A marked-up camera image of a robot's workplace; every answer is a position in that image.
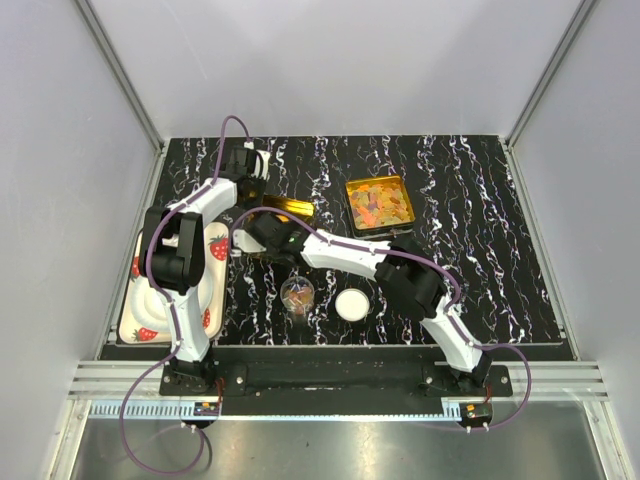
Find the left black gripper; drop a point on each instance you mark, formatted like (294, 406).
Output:
(262, 185)

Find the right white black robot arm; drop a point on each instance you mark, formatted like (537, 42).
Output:
(414, 285)

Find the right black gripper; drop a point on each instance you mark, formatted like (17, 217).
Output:
(292, 227)

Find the gold tin with lollipops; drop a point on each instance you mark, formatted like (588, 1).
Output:
(302, 210)

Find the black marble pattern mat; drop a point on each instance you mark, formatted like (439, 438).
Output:
(468, 220)

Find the aluminium rail base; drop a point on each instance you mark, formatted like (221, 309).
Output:
(552, 381)

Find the aluminium frame post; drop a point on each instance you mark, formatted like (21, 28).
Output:
(570, 35)
(106, 48)

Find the clear plastic jar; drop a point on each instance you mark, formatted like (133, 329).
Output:
(297, 296)

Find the small clear cup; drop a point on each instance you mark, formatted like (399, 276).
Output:
(171, 242)

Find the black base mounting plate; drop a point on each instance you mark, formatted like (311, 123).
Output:
(342, 381)

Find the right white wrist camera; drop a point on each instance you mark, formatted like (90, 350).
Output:
(242, 243)

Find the white paper plate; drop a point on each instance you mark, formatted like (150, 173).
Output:
(148, 311)

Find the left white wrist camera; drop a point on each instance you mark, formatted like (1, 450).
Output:
(261, 164)

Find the strawberry pattern tray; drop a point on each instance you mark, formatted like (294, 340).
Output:
(130, 332)

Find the white jar lid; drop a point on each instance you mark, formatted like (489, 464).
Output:
(352, 305)

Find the right aluminium frame post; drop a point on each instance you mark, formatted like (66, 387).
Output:
(570, 35)

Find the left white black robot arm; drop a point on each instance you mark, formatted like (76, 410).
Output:
(172, 248)

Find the gold tin with gummies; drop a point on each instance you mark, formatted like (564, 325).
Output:
(379, 207)

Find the left aluminium frame post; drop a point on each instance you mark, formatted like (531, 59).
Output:
(106, 48)

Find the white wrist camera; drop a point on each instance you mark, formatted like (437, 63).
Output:
(261, 164)
(242, 243)

